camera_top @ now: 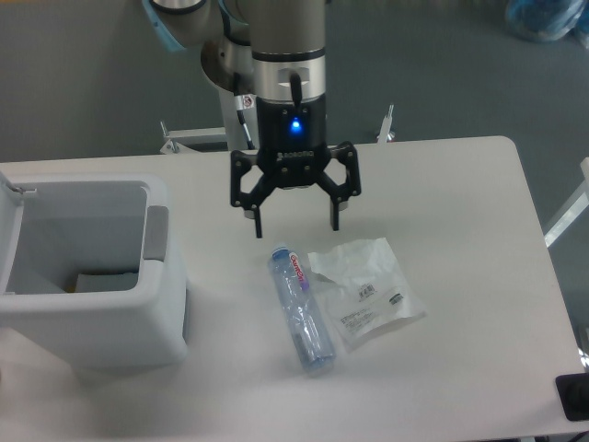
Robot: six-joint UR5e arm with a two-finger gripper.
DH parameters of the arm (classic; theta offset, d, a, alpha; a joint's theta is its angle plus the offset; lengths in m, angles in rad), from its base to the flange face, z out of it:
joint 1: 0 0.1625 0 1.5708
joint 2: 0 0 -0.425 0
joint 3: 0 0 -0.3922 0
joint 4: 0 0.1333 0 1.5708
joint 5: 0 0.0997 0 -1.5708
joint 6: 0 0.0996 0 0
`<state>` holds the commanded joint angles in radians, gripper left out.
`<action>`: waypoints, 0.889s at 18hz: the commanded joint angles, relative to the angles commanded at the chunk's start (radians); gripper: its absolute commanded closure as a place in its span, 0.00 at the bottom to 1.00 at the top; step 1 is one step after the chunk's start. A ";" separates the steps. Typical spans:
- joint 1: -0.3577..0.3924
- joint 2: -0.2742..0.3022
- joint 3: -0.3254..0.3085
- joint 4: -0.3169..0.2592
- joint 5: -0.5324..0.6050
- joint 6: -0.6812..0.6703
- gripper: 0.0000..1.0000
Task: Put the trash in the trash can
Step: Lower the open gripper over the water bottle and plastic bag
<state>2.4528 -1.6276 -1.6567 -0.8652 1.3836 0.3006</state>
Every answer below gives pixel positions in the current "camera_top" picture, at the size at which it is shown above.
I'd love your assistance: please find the white levelling foot bolt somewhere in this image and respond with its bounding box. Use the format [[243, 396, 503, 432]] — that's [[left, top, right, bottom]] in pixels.
[[376, 103, 396, 144]]

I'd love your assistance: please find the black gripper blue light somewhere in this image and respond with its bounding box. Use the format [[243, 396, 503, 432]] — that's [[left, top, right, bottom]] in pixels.
[[228, 94, 363, 239]]

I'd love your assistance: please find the clear plastic water bottle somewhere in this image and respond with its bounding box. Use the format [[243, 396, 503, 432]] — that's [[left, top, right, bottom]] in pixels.
[[268, 244, 336, 377]]

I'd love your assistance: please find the black device table edge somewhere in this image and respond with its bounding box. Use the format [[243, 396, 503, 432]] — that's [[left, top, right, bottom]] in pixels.
[[555, 373, 588, 422]]

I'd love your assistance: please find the white metal frame right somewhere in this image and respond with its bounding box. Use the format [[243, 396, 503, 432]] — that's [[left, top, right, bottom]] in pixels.
[[544, 157, 588, 248]]

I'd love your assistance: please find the white trash can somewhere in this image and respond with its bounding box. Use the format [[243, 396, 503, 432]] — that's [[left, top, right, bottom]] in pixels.
[[1, 172, 188, 368]]

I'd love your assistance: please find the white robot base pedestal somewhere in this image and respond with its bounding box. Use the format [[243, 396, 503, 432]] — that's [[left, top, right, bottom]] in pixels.
[[159, 39, 255, 156]]

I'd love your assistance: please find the blue plastic bag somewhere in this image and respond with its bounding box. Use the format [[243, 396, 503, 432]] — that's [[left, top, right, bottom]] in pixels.
[[504, 1, 588, 50]]

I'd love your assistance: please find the clear plastic packaging bag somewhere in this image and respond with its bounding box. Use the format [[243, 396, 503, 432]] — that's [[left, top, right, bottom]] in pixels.
[[307, 238, 426, 352]]

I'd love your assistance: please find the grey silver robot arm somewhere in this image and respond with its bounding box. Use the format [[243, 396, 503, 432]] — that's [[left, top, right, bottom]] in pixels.
[[143, 1, 361, 237]]

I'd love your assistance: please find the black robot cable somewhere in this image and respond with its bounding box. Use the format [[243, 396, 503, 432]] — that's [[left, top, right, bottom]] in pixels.
[[231, 72, 257, 151]]

